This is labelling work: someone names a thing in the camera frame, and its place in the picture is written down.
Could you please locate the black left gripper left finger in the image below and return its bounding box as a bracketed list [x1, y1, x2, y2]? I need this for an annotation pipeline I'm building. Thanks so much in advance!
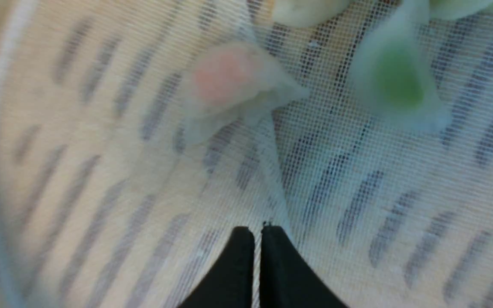
[179, 226, 255, 308]

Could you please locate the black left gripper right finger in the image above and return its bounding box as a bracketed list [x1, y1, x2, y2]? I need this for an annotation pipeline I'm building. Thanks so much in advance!
[259, 225, 347, 308]

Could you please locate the green dumpling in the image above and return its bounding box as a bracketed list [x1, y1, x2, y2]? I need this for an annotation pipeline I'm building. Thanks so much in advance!
[349, 16, 452, 134]

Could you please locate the white mesh steamer liner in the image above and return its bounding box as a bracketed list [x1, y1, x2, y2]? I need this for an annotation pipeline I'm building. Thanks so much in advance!
[0, 0, 493, 308]

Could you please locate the pink dumpling in steamer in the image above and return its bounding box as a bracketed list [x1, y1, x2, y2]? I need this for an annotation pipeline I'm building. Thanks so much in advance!
[178, 41, 310, 146]

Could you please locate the pale dumpling in steamer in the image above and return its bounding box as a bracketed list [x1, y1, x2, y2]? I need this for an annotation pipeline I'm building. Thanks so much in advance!
[271, 0, 352, 28]

